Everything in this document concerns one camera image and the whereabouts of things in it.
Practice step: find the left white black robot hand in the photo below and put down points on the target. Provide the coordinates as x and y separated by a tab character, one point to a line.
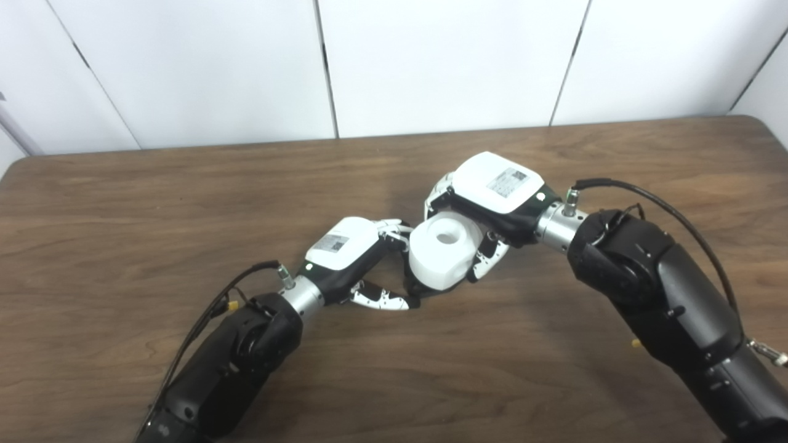
341	246

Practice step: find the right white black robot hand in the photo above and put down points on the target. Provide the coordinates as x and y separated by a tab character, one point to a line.
498	184

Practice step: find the round white piece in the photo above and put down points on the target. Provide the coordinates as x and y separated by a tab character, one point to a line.
440	258

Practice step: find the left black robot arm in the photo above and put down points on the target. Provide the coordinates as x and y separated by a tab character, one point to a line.
240	363

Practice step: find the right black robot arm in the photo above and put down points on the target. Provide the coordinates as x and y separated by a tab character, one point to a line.
665	295

